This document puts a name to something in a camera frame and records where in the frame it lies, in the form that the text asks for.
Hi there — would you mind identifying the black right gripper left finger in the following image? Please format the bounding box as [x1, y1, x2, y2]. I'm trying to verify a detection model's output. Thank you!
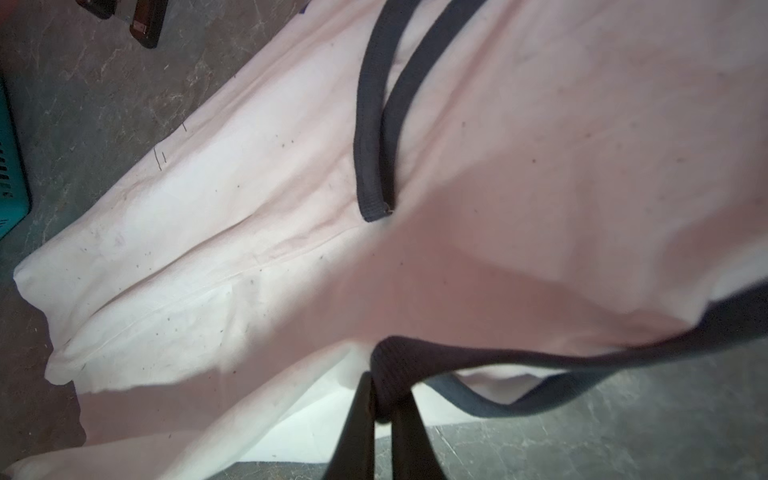
[322, 372, 376, 480]

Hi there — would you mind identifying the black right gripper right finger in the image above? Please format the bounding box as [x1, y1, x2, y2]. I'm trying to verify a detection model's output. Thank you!
[391, 393, 447, 480]

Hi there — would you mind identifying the white tank top navy trim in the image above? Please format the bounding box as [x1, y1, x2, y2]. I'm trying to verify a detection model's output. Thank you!
[6, 1, 767, 479]

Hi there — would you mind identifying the teal plastic laundry basket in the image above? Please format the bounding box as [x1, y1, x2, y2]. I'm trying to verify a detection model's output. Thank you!
[0, 82, 31, 237]

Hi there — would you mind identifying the small black stapler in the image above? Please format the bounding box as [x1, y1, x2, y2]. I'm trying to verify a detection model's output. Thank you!
[76, 0, 169, 49]

